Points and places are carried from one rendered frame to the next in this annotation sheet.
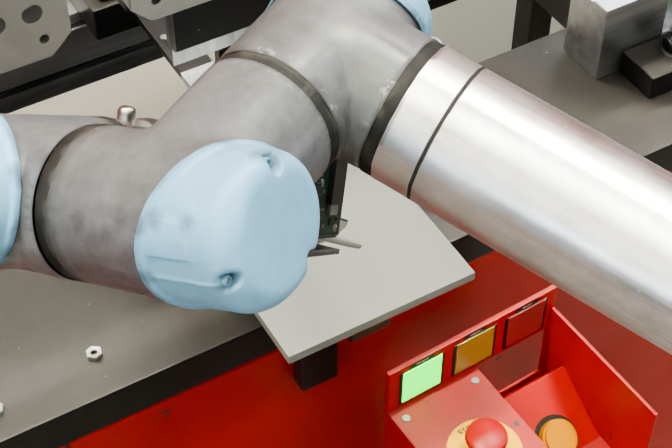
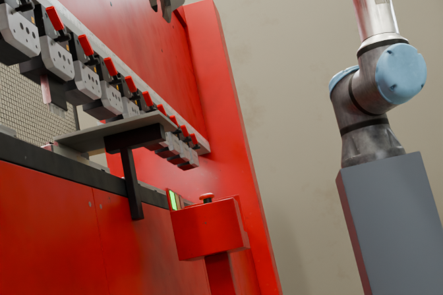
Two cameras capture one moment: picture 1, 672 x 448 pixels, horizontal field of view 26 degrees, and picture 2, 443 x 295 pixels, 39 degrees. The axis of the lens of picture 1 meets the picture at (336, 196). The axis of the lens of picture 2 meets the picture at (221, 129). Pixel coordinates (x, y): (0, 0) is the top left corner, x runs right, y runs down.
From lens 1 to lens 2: 1.73 m
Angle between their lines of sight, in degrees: 76
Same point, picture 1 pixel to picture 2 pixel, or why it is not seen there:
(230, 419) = (123, 226)
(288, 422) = (136, 249)
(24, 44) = (33, 43)
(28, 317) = not seen: hidden behind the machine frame
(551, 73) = not seen: hidden behind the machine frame
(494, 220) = not seen: outside the picture
